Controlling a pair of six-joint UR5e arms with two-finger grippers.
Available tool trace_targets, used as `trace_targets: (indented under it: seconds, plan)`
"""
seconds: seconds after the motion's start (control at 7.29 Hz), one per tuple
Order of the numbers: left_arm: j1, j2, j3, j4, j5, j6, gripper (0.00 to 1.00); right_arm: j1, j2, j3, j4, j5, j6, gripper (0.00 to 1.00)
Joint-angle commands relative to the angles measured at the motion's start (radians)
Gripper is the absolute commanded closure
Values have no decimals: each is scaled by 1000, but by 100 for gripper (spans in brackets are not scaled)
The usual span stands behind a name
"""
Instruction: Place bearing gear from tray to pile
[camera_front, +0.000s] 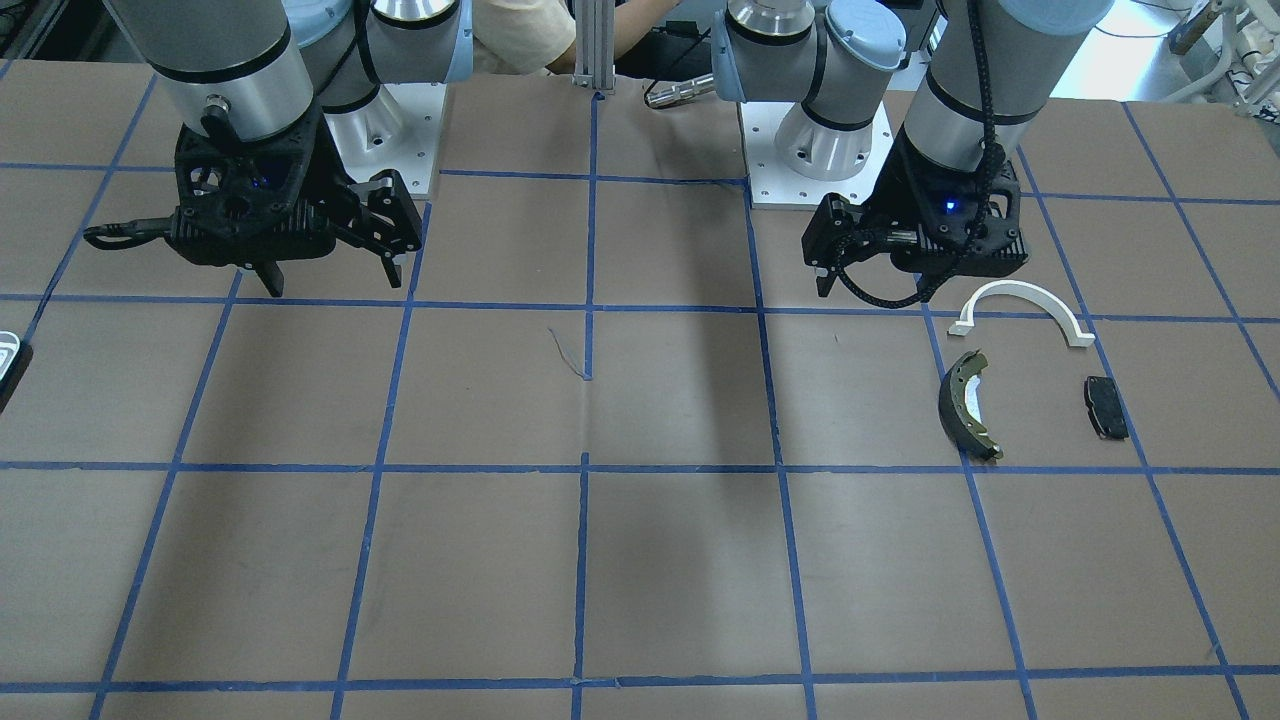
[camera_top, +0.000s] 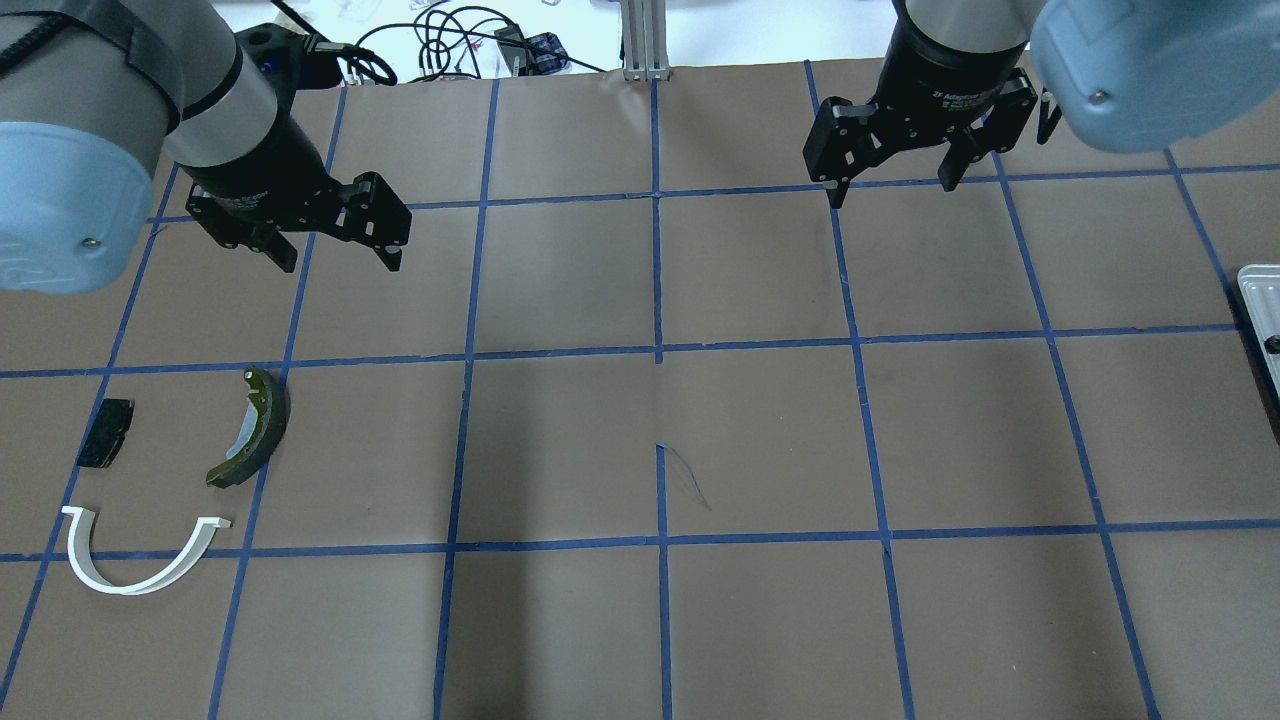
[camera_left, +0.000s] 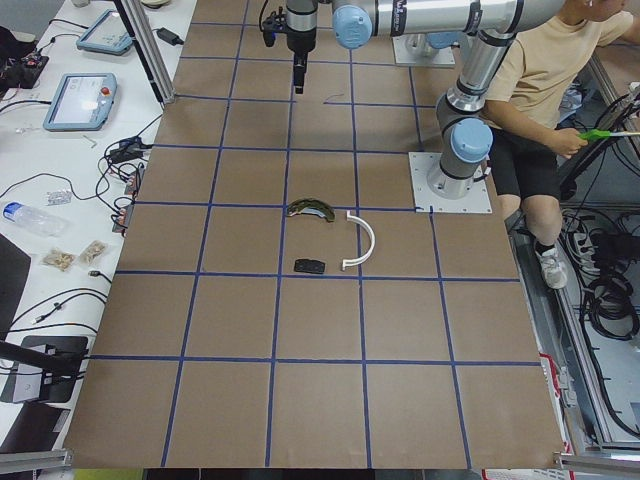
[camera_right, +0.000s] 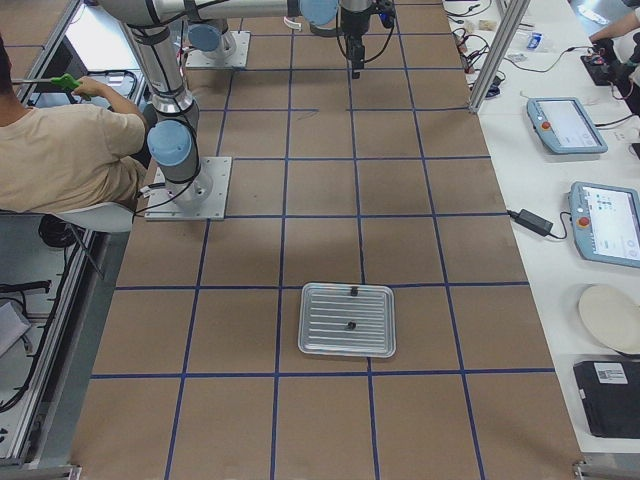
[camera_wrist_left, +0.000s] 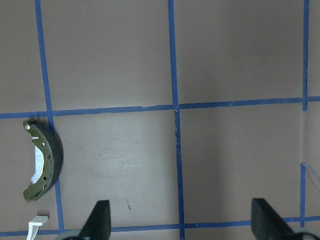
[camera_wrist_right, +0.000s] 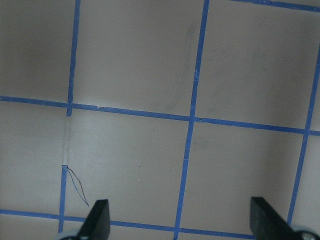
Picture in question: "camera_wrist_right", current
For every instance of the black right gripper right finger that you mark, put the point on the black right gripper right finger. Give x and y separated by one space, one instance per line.
267 224

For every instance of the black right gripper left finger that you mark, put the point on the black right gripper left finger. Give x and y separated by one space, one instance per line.
97 224

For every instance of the loose thin thread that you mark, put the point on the loose thin thread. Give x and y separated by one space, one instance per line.
77 184

